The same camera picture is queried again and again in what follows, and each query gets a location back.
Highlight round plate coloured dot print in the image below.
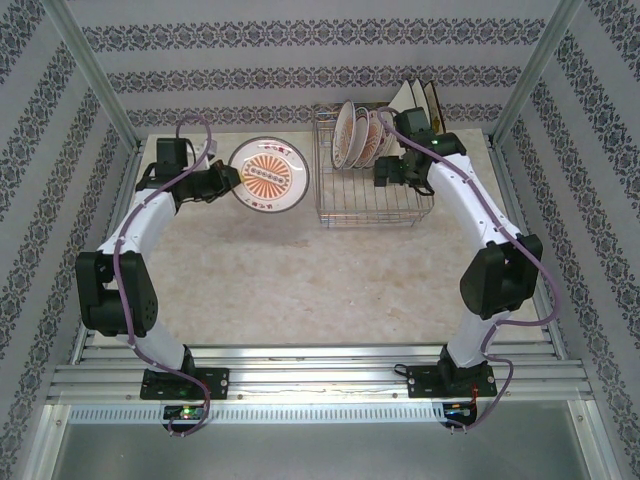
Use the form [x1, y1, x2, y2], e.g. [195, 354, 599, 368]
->
[363, 109, 386, 169]

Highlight round plate orange pattern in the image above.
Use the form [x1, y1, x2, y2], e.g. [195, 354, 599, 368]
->
[349, 106, 372, 170]

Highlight round plate orange sunburst print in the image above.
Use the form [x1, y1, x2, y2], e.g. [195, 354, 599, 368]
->
[228, 135, 311, 215]

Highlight round plate green red bands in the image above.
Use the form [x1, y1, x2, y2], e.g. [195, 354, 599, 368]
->
[331, 99, 357, 170]

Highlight square plate floral print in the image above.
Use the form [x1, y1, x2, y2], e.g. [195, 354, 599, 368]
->
[423, 82, 445, 135]

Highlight aluminium mounting rails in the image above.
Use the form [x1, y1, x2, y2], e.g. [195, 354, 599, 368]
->
[47, 342, 594, 404]

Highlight left controller circuit board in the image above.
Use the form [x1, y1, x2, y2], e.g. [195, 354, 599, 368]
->
[162, 405, 207, 422]

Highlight grey metal sheet panel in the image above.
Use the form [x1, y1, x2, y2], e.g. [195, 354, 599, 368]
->
[29, 399, 616, 480]

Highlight metal wire dish rack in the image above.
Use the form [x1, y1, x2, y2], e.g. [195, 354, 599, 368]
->
[312, 102, 435, 229]

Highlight aluminium side rail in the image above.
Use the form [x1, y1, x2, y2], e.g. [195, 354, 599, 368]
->
[489, 142, 569, 359]
[69, 144, 146, 366]

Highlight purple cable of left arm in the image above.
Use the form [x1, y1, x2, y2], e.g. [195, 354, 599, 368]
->
[113, 115, 214, 439]

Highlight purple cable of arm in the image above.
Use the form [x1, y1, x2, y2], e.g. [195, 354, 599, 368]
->
[377, 106, 561, 434]
[113, 115, 214, 439]

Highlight aluminium frame post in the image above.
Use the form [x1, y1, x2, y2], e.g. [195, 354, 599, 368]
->
[42, 0, 146, 154]
[489, 0, 584, 147]

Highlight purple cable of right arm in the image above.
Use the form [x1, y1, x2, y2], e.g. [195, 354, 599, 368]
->
[377, 106, 561, 434]

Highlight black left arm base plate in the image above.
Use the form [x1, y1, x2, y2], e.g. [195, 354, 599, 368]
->
[139, 367, 230, 401]

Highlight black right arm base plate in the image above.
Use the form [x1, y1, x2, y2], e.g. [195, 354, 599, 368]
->
[407, 363, 496, 400]

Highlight slotted white cable duct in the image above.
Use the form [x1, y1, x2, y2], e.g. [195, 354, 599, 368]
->
[67, 402, 446, 425]

